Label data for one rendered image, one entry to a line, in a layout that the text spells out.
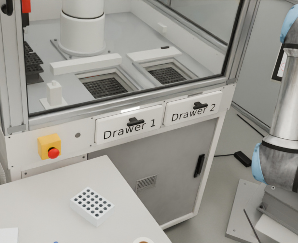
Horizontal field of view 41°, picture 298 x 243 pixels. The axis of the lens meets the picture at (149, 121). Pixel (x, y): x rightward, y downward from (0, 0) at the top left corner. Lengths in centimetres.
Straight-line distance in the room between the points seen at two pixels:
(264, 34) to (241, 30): 149
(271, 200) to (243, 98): 205
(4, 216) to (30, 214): 8
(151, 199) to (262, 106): 159
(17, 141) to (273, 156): 82
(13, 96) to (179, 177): 102
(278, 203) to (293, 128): 33
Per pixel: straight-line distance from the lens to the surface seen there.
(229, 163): 287
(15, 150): 141
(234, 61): 174
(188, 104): 166
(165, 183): 197
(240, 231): 241
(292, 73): 120
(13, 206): 139
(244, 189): 266
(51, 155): 138
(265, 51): 319
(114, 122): 149
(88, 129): 148
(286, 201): 142
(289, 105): 120
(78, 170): 149
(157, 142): 174
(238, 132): 321
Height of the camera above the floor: 178
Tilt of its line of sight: 35 degrees down
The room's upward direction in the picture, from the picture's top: 8 degrees clockwise
